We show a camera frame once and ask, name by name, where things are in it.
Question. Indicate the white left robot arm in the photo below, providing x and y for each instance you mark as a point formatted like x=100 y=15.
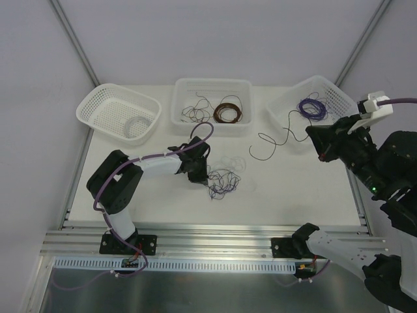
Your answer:
x=114 y=183

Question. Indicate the white slotted cable duct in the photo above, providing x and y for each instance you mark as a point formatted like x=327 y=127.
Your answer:
x=178 y=265

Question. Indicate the left aluminium corner post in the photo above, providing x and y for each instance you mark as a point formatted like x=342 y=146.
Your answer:
x=65 y=23

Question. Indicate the white slotted middle basket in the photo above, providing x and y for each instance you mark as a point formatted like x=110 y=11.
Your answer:
x=225 y=103

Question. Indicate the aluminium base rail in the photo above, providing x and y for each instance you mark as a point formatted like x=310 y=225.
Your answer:
x=212 y=242

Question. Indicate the white perforated left basket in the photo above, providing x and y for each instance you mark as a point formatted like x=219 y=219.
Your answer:
x=120 y=113

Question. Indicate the aluminium corner post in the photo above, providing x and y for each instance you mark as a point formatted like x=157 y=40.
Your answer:
x=373 y=23
x=65 y=23

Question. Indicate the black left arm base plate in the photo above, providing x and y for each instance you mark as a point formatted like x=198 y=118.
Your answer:
x=110 y=245

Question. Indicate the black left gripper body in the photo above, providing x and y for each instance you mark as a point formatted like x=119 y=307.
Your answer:
x=198 y=167

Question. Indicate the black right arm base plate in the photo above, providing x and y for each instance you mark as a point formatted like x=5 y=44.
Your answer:
x=287 y=247

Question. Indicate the white perforated basket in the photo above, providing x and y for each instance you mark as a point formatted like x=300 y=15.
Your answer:
x=120 y=113
x=314 y=101

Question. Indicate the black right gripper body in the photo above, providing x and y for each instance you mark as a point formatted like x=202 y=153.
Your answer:
x=334 y=141

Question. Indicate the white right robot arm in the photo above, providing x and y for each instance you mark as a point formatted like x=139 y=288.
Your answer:
x=389 y=173

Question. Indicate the white perforated right basket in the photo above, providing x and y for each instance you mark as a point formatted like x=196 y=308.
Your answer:
x=314 y=101

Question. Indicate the right aluminium corner post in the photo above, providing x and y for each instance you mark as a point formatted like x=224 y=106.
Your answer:
x=373 y=23

